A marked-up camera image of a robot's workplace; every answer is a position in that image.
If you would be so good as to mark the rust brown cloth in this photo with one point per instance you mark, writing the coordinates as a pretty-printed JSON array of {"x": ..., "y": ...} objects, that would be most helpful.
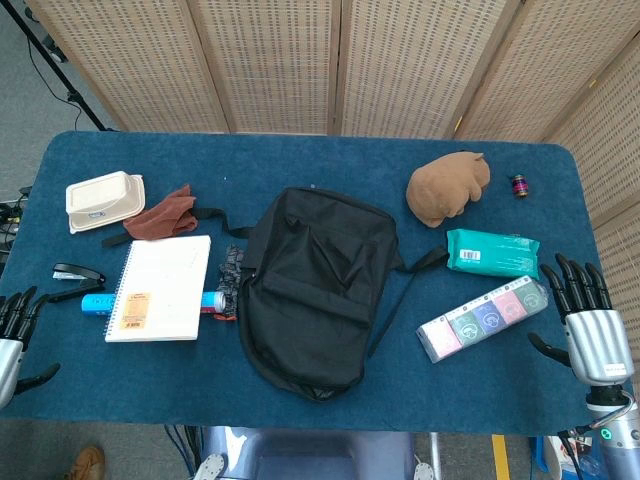
[{"x": 160, "y": 217}]

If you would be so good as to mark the white clamshell food container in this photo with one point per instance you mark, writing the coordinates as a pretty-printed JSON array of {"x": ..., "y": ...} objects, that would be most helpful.
[{"x": 100, "y": 197}]

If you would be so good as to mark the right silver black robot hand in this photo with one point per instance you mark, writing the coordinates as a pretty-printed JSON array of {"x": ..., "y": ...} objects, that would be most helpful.
[{"x": 597, "y": 340}]

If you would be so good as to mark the blue table cover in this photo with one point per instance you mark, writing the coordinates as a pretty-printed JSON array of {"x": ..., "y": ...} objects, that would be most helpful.
[{"x": 150, "y": 375}]

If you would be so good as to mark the black stapler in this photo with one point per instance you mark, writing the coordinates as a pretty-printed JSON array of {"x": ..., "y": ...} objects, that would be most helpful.
[{"x": 80, "y": 275}]

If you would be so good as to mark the black tripod stand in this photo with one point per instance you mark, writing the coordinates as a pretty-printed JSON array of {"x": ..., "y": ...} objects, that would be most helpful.
[{"x": 55, "y": 65}]

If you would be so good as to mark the white spiral notebook yellow label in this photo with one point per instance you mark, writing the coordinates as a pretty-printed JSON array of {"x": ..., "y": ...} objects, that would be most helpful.
[{"x": 165, "y": 285}]

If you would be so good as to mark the black backpack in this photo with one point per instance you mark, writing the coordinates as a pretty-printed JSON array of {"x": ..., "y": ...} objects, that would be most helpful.
[{"x": 315, "y": 290}]

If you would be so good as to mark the teal wet wipes pack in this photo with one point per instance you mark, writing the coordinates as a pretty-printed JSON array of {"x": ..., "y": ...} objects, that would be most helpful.
[{"x": 492, "y": 252}]

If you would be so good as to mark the pastel tissue multipack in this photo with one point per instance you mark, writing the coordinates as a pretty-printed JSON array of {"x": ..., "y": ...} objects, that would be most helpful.
[{"x": 480, "y": 320}]

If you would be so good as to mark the grey patterned fabric piece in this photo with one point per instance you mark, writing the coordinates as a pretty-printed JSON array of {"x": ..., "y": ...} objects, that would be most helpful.
[{"x": 231, "y": 275}]

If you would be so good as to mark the brown shoe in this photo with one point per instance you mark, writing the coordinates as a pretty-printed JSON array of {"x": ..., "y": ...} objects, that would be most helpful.
[{"x": 87, "y": 465}]

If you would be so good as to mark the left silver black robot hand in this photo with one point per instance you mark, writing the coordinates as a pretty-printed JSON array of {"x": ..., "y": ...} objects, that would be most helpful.
[{"x": 9, "y": 345}]

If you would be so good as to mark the brown plush toy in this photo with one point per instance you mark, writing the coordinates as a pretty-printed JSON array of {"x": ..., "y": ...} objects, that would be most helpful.
[{"x": 445, "y": 187}]

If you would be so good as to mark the grey-blue robot torso base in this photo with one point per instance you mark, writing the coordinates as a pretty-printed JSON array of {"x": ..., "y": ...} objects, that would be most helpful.
[{"x": 310, "y": 455}]

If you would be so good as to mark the blue cling wrap box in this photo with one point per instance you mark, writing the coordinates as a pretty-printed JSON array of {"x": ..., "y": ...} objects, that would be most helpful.
[{"x": 97, "y": 304}]

